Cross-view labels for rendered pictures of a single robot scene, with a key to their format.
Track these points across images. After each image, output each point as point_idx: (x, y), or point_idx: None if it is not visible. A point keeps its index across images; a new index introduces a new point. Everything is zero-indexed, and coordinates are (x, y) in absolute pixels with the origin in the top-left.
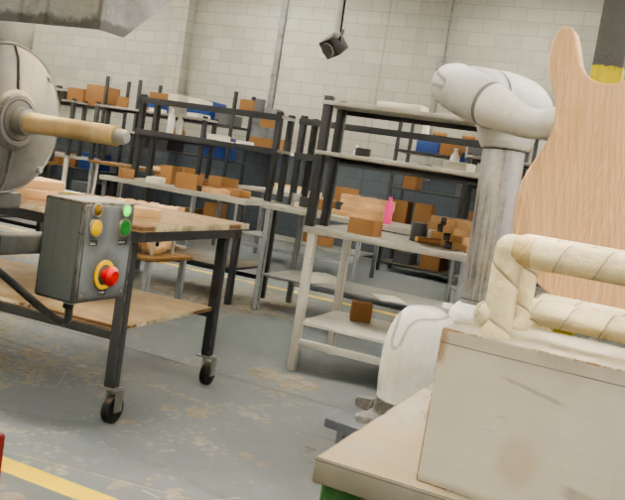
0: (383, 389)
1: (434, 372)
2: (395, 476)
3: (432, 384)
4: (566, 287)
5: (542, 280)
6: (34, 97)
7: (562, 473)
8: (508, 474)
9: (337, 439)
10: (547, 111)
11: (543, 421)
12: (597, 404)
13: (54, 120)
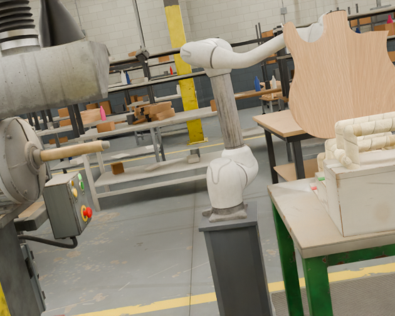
0: (217, 203)
1: (237, 186)
2: (335, 239)
3: (273, 194)
4: (324, 131)
5: (313, 133)
6: (33, 142)
7: None
8: (380, 218)
9: (205, 234)
10: (249, 54)
11: (388, 192)
12: None
13: (61, 150)
